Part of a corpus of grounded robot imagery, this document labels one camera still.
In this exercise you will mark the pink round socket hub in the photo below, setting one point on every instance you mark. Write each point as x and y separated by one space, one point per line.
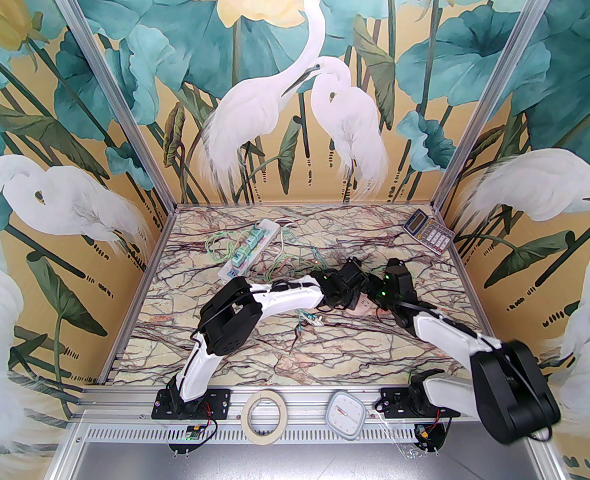
361 311

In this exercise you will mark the white power strip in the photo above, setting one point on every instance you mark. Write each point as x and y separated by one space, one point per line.
270 228

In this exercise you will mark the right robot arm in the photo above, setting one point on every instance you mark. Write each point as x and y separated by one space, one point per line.
450 330

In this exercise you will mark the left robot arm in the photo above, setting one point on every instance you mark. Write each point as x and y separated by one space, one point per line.
285 300

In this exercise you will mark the teal charger plug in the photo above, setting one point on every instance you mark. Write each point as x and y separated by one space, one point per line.
256 237
241 256

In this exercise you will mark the grey desk calculator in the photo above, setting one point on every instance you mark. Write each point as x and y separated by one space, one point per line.
432 235

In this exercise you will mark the white square timer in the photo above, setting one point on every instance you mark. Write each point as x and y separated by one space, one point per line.
345 415

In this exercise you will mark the clear plastic bag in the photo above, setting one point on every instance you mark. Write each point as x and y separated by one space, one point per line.
405 448

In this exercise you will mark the masking tape roll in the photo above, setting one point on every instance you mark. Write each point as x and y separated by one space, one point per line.
247 418

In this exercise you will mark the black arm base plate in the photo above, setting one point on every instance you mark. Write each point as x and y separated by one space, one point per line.
390 404
220 403

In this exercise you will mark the aluminium extrusion frame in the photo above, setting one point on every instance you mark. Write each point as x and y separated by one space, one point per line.
305 403

